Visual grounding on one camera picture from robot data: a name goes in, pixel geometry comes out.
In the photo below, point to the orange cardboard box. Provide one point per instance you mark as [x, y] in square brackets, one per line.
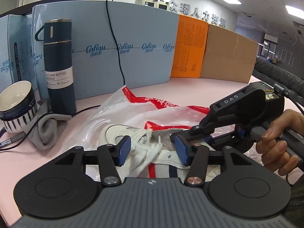
[190, 47]

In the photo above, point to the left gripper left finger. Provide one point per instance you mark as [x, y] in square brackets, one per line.
[109, 157]

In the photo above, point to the beige wall cabinet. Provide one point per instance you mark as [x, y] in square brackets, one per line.
[155, 4]

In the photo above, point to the white sneaker with stripes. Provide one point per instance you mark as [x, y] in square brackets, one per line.
[166, 165]

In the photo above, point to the dark blue thermos bottle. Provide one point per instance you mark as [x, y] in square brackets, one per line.
[56, 36]

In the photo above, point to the red white plastic bag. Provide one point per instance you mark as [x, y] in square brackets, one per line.
[124, 108]

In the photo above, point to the grey cloth pouch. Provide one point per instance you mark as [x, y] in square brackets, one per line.
[49, 129]

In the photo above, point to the light blue cardboard box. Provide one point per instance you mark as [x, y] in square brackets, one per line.
[113, 44]

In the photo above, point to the brown cardboard box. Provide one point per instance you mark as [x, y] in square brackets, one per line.
[228, 56]

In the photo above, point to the person right hand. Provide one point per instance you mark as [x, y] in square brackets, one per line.
[274, 154]

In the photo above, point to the black pen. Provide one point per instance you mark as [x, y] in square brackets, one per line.
[12, 140]

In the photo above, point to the white shoelace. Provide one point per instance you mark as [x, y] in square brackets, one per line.
[144, 148]

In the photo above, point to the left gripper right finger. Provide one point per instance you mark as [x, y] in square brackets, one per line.
[194, 156]

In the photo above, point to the black white ceramic mug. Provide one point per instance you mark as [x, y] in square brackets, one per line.
[18, 106]

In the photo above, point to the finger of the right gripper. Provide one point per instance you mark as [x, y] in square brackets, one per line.
[196, 132]

